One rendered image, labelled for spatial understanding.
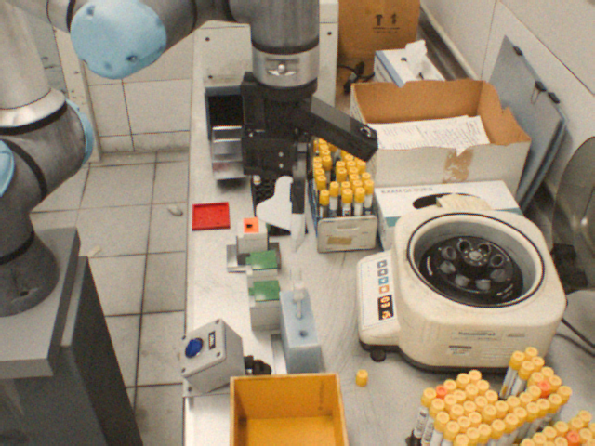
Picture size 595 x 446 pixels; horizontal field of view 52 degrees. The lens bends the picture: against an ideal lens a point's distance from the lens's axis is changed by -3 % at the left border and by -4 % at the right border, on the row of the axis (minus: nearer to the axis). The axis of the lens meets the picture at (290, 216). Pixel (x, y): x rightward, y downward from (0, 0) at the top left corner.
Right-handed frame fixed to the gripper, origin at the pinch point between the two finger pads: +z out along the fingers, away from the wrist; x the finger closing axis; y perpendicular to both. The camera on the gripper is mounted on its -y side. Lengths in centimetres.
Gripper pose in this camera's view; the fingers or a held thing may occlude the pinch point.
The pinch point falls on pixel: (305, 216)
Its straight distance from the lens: 83.3
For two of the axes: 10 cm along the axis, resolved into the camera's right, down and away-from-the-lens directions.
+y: -9.9, -0.5, 1.0
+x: -1.1, 6.2, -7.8
